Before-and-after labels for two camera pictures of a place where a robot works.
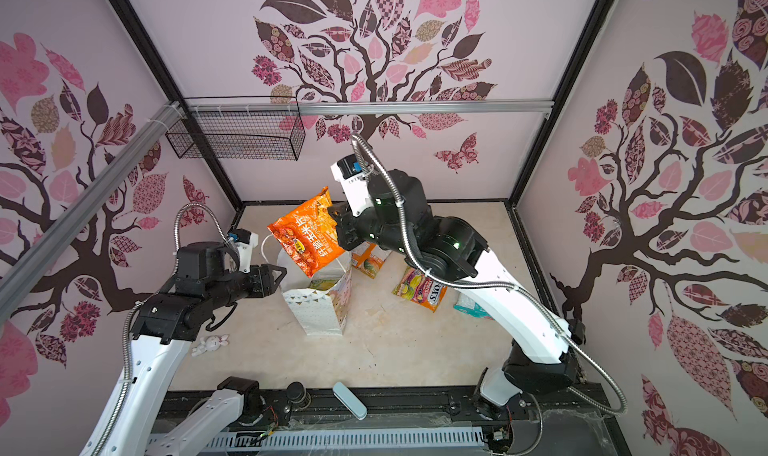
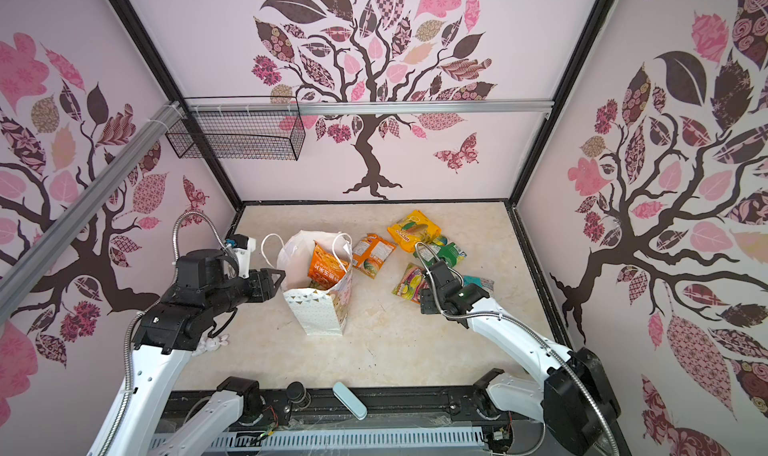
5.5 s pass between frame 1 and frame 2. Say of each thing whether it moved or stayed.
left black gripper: stayed
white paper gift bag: stayed
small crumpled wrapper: stayed
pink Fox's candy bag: stayed
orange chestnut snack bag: moved
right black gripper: moved
